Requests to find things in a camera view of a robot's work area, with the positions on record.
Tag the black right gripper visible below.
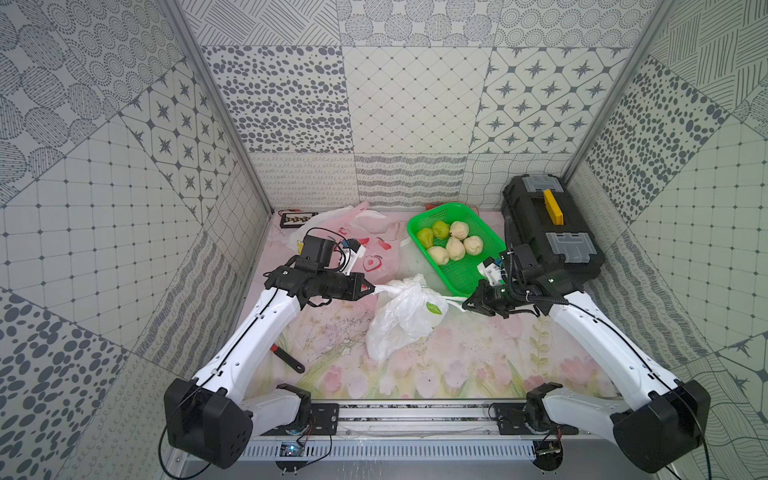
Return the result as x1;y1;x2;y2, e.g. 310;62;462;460
463;279;526;319

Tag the pink patterned plastic bag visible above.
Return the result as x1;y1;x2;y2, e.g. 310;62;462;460
286;201;405;284

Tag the white pear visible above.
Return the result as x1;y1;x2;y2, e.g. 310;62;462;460
445;236;466;261
449;221;470;241
463;235;484;256

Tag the white lemon print bag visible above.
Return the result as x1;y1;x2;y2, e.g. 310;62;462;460
365;273;465;363

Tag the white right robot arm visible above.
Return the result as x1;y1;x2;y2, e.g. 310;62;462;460
463;244;711;473

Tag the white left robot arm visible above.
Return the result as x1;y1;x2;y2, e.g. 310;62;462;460
161;266;386;469

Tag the white pear left edge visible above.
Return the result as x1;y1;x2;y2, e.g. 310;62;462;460
427;246;450;266

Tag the green plastic basket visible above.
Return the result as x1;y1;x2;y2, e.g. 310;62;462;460
407;202;506;297

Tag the floral pink table mat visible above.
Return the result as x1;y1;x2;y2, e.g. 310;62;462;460
209;209;613;401

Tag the white pear top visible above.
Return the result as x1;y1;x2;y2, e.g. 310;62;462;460
449;221;470;241

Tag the green pear top back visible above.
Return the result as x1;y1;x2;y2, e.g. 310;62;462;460
431;220;450;240

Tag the green pear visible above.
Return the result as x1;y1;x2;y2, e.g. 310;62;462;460
431;220;450;240
416;227;434;250

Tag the green pear left back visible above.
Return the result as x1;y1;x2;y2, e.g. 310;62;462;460
416;227;434;250

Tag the black small tray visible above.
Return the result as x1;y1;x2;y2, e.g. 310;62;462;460
279;210;318;229

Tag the black plastic toolbox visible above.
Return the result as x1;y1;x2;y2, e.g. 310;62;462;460
501;174;605;296

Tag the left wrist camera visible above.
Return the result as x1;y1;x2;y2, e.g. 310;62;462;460
340;239;366;275

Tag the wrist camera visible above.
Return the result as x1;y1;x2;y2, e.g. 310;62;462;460
477;257;504;286
340;239;366;275

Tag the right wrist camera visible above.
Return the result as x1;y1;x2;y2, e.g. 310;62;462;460
477;257;504;286

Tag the red handled tool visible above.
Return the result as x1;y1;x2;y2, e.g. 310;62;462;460
270;344;306;374

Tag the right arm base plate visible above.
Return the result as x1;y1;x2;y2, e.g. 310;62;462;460
487;402;579;435

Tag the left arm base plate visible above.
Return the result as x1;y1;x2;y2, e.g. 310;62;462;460
262;402;340;436

